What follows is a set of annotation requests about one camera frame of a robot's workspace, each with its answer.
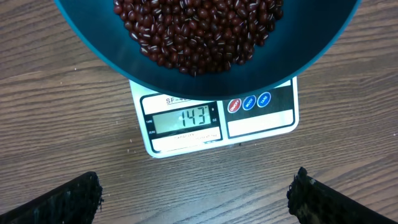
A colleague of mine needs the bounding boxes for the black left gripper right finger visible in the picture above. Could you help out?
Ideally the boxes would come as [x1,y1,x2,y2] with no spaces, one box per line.
[287,167,395,224]

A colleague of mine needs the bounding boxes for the blue metal bowl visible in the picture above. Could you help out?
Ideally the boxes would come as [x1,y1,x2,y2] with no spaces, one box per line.
[55,0,360,100]

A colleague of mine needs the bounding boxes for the red beans in bowl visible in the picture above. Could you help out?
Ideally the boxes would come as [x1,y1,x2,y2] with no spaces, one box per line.
[113,0,284,77]

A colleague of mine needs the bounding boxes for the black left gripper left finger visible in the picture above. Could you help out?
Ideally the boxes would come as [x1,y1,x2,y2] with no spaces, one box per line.
[1,171,103,224]

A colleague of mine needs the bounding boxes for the white kitchen scale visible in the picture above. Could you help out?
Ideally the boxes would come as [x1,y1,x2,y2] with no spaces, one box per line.
[129,78,299,158]

